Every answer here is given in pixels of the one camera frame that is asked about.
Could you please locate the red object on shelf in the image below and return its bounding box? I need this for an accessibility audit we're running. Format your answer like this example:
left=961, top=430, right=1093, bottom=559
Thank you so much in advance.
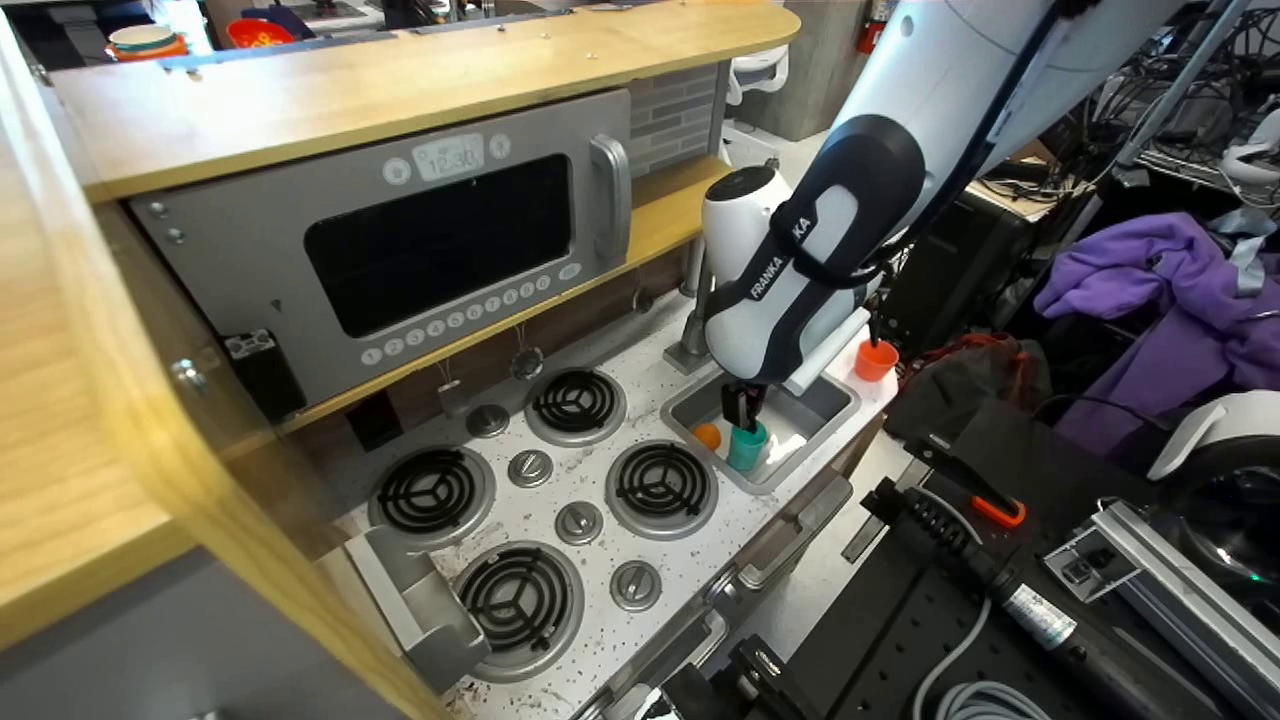
left=219, top=10, right=318, bottom=54

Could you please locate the purple cloth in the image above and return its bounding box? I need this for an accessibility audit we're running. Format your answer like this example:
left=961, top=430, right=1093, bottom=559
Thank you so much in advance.
left=1033, top=207, right=1280, bottom=465

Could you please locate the aluminium extrusion rail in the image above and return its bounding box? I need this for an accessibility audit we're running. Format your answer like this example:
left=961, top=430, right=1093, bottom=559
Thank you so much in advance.
left=1093, top=496, right=1280, bottom=695

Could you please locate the wooden toy kitchen unit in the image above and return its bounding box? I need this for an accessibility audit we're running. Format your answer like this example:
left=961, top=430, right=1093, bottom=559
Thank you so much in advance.
left=0, top=0, right=904, bottom=720

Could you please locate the grey toy faucet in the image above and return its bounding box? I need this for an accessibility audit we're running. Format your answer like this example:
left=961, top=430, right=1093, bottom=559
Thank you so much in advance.
left=659, top=236, right=725, bottom=377

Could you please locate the light grey wrist camera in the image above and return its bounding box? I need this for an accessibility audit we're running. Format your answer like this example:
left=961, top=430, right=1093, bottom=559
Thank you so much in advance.
left=783, top=317, right=872, bottom=399

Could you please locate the silver sink basin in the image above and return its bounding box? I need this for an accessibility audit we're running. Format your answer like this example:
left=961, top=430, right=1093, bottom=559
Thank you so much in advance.
left=659, top=356, right=863, bottom=499

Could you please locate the grey coiled cable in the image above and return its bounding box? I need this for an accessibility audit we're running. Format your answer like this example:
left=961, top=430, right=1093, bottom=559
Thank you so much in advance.
left=912, top=595, right=1056, bottom=720

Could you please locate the black orange bar clamp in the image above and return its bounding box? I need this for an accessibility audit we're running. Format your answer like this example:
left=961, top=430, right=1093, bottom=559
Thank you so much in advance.
left=904, top=431, right=1033, bottom=538

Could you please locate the black coil stove burner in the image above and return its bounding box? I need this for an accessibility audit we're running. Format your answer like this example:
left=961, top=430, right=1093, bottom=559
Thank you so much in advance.
left=523, top=368, right=628, bottom=448
left=451, top=541, right=588, bottom=684
left=364, top=445, right=495, bottom=552
left=604, top=442, right=725, bottom=541

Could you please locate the black perforated breadboard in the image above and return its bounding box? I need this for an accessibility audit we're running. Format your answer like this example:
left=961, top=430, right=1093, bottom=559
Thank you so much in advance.
left=772, top=478, right=1206, bottom=720

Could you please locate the orange plastic cup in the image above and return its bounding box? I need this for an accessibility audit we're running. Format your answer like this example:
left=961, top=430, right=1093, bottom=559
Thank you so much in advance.
left=852, top=336, right=904, bottom=388

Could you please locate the black clamp bracket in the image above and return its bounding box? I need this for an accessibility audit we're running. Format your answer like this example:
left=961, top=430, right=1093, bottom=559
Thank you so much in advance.
left=215, top=328, right=314, bottom=430

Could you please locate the printed paper label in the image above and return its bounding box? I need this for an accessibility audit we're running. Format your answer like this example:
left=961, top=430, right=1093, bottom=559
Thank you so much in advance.
left=1039, top=525, right=1135, bottom=603

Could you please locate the silver black cylinder tool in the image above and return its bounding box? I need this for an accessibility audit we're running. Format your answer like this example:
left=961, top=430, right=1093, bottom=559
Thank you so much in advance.
left=998, top=575, right=1084, bottom=655

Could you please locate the grey wall bracket plate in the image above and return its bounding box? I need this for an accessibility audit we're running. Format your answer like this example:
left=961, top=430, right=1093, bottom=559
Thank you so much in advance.
left=353, top=532, right=493, bottom=695

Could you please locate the white rounded shell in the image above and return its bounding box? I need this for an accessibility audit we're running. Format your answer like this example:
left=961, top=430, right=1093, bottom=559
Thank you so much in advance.
left=1145, top=388, right=1280, bottom=485

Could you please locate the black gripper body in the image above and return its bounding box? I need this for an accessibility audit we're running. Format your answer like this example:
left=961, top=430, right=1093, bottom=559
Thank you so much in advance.
left=717, top=377, right=776, bottom=410

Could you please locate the white orange banded container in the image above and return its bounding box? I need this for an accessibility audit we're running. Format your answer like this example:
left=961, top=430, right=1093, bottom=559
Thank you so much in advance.
left=103, top=20, right=193, bottom=69

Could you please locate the blue plastic cup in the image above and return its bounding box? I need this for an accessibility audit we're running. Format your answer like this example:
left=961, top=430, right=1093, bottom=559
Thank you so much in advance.
left=725, top=418, right=776, bottom=482

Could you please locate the grey metal stand pole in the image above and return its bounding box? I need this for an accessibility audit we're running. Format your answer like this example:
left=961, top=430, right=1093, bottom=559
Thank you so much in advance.
left=1063, top=0, right=1266, bottom=246

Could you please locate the grey toy microwave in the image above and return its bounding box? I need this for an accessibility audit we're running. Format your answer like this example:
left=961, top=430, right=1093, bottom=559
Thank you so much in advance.
left=125, top=89, right=637, bottom=414

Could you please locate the grey round stove knob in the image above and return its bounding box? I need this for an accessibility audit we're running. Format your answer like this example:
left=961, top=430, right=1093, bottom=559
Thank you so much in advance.
left=552, top=499, right=609, bottom=547
left=609, top=557, right=668, bottom=615
left=466, top=399, right=512, bottom=442
left=504, top=448, right=555, bottom=489

